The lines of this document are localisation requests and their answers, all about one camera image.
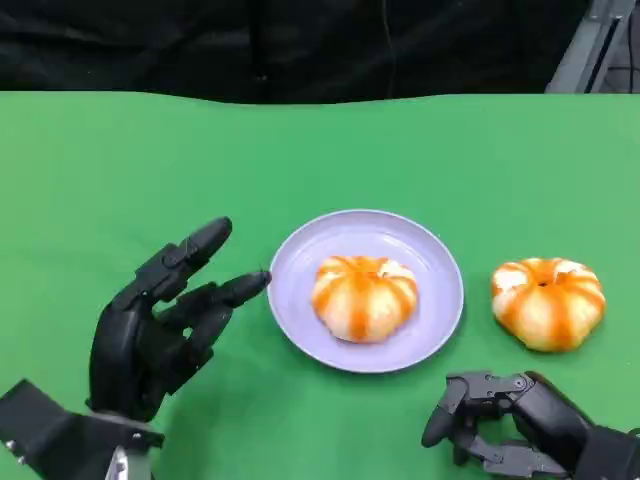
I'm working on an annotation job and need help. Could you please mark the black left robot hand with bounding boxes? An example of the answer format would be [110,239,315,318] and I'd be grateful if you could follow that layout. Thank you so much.
[85,215,274,424]

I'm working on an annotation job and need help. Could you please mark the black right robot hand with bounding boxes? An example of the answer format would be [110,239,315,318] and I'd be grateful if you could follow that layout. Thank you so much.
[421,370,597,476]

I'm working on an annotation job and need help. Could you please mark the orange and white bread roll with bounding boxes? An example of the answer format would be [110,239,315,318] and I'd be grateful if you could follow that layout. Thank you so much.
[490,257,607,354]
[311,254,419,345]

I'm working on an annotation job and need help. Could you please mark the lilac plate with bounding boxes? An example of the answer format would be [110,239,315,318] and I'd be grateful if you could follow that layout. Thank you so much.
[266,208,465,375]

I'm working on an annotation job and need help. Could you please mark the green table cloth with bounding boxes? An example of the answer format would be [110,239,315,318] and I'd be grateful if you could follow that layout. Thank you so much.
[0,90,640,480]

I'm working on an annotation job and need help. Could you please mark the black drape cloth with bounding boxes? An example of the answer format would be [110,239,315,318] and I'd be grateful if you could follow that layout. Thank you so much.
[0,0,591,105]

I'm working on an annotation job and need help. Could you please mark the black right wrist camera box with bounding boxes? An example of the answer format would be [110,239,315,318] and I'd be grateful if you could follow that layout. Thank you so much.
[574,427,640,480]

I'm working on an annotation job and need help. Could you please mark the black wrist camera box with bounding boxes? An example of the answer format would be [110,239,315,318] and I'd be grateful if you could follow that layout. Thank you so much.
[0,378,166,480]
[574,427,640,480]

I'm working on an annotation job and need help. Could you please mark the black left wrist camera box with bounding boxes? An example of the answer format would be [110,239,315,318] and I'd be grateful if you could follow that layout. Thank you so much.
[0,378,166,480]

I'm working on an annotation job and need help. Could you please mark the grey metal frame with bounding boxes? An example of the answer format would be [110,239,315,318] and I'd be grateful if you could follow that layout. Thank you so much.
[544,0,640,95]

